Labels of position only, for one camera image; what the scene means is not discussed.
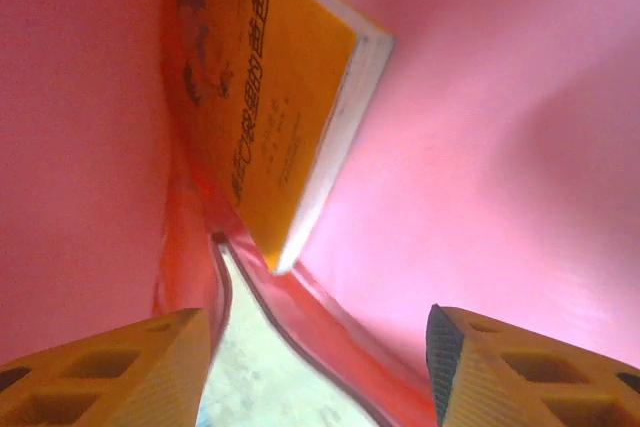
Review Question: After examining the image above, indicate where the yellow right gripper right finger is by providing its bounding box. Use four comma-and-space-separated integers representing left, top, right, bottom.
425, 304, 640, 427

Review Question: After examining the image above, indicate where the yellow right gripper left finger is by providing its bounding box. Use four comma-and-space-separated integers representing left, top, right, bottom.
0, 307, 214, 427

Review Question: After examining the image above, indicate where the pink backpack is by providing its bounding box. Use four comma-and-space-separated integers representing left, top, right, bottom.
0, 0, 640, 427

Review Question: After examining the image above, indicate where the yellow book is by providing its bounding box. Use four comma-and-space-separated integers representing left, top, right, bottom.
162, 0, 396, 276

